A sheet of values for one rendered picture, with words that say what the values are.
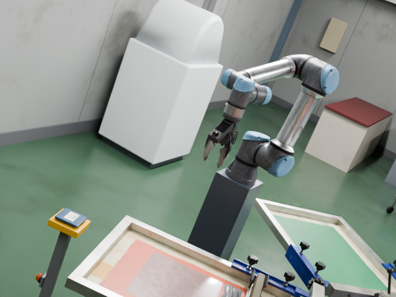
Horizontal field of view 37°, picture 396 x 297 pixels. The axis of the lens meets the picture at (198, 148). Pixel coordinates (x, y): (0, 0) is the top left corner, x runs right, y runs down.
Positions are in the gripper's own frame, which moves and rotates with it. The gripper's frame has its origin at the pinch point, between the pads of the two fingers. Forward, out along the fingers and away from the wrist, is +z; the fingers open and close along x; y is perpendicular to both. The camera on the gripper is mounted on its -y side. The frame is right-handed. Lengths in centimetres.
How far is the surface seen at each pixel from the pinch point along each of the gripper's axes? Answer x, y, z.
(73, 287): 6, -61, 39
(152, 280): -7, -30, 40
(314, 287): -55, 16, 32
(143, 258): 3.4, -21.3, 40.5
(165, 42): 185, 278, 19
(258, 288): -40, -12, 30
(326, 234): -41, 98, 41
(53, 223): 39, -34, 41
